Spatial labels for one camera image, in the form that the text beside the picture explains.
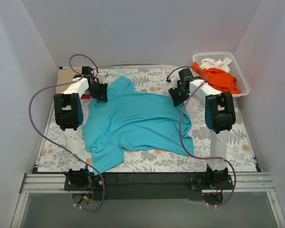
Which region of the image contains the turquoise t shirt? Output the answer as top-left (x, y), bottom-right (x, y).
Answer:
top-left (83, 76), bottom-right (194, 174)

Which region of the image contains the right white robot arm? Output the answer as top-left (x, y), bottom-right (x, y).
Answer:
top-left (166, 66), bottom-right (236, 190)

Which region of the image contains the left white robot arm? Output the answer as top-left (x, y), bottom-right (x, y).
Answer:
top-left (54, 66), bottom-right (108, 190)

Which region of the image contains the folded magenta t shirt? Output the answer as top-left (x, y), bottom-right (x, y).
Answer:
top-left (81, 93), bottom-right (91, 99)

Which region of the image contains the floral table mat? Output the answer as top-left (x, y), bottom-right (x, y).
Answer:
top-left (35, 67), bottom-right (256, 172)

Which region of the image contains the folded tan t shirt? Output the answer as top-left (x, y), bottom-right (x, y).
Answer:
top-left (55, 69), bottom-right (89, 97)

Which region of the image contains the orange t shirt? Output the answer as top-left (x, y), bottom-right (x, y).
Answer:
top-left (192, 62), bottom-right (241, 94)

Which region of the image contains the white t shirt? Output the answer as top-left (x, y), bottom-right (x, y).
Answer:
top-left (200, 57), bottom-right (232, 73)

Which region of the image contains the white plastic basket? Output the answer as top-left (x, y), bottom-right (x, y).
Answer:
top-left (192, 52), bottom-right (250, 98)

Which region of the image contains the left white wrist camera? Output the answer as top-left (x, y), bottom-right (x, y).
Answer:
top-left (95, 72), bottom-right (109, 84)

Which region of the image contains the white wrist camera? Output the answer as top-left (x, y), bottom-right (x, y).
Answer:
top-left (166, 76), bottom-right (180, 89)
top-left (95, 72), bottom-right (109, 84)

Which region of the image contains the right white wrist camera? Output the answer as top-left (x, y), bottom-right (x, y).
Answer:
top-left (166, 76), bottom-right (180, 89)

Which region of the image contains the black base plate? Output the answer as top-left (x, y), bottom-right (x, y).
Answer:
top-left (64, 171), bottom-right (234, 201)

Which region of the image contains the aluminium frame rail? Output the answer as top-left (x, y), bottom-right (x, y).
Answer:
top-left (20, 172), bottom-right (276, 193)

